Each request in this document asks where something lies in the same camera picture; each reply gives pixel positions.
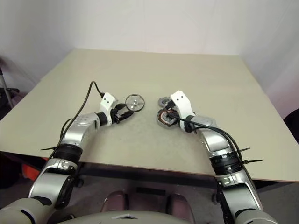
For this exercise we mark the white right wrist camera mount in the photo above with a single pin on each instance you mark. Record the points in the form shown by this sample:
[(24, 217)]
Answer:
[(181, 102)]

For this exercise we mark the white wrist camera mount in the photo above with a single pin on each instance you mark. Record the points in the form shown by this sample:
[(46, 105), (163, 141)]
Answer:
[(181, 102), (106, 102)]

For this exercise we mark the motor stator with copper windings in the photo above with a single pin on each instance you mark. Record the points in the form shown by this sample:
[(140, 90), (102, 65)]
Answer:
[(163, 119)]

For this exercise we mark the black caster wheel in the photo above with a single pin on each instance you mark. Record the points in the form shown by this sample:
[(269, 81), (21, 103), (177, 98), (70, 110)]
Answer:
[(215, 198)]

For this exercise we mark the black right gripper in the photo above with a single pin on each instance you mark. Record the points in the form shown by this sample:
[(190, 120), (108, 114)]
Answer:
[(172, 107)]

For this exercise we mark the grey robot torso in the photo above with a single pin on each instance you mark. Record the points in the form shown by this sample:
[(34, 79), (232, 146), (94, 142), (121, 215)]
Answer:
[(121, 218)]

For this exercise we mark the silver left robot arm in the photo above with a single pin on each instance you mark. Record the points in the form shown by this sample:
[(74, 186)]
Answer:
[(74, 133)]

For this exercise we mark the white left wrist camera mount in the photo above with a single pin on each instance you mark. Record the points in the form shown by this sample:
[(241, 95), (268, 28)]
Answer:
[(106, 102)]

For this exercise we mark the orange object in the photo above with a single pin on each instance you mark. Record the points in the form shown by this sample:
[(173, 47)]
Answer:
[(30, 172)]

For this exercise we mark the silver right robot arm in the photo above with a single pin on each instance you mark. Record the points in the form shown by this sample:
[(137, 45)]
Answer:
[(217, 142)]

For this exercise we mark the grey metal stand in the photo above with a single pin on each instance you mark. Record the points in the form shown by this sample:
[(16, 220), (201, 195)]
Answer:
[(3, 81)]

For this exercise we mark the dark maroon rounded shape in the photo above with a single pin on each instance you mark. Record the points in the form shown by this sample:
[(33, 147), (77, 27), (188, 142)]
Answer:
[(180, 205), (114, 201)]

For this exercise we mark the black zip tie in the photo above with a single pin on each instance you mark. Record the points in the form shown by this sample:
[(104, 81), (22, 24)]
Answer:
[(245, 149), (47, 148), (253, 161)]

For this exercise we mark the silver metal disc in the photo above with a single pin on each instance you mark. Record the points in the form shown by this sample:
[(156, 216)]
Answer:
[(135, 102)]

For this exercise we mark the grey toothed rotor piece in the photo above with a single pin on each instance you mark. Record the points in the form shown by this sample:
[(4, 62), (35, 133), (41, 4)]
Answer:
[(163, 100)]

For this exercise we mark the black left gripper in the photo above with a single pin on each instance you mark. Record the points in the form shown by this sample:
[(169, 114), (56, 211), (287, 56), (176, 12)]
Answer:
[(116, 114)]

